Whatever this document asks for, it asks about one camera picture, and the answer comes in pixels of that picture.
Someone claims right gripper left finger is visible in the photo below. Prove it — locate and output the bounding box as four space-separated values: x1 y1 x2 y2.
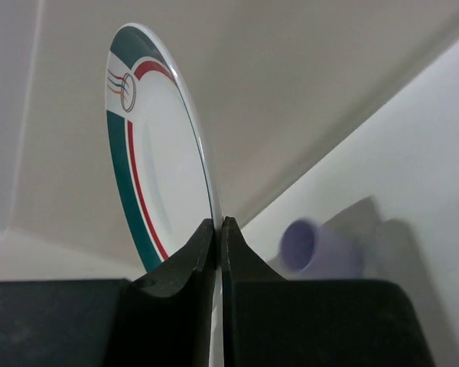
0 219 216 366

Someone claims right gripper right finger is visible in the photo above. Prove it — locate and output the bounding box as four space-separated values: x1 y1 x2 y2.
220 217 434 366

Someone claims lilac plastic cup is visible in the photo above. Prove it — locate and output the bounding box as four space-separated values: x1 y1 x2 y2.
279 219 364 280

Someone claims white plate green red rim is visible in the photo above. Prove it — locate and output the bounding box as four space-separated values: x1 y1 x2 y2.
104 22 226 367

